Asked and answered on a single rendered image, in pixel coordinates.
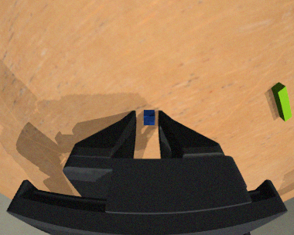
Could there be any lime green rod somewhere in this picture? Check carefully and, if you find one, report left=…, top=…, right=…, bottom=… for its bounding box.
left=272, top=82, right=292, bottom=122

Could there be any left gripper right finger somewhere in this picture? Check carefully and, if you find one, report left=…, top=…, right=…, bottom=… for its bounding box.
left=158, top=111, right=225, bottom=158

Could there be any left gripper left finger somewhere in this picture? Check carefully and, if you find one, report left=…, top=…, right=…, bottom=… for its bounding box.
left=70, top=111, right=136, bottom=158

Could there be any small blue block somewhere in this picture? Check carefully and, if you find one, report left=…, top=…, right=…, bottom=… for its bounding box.
left=144, top=110, right=156, bottom=125

